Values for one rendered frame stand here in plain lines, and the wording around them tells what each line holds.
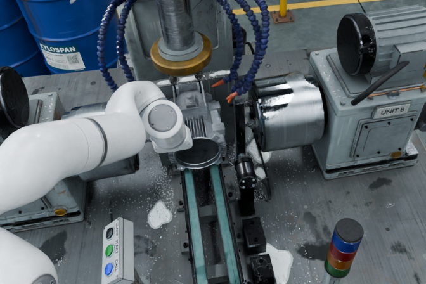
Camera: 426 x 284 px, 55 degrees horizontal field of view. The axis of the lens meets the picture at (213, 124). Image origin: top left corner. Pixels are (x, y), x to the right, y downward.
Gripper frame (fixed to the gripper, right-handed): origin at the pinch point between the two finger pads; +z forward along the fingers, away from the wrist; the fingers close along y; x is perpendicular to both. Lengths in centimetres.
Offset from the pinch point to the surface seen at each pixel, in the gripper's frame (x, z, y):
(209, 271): -37.1, 15.8, 3.8
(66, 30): 103, 119, -62
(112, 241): -23.3, -2.2, -19.7
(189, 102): 15.2, 12.5, 6.0
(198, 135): 3.6, 10.5, 7.1
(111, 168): -1.7, 13.2, -21.1
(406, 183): -21, 30, 76
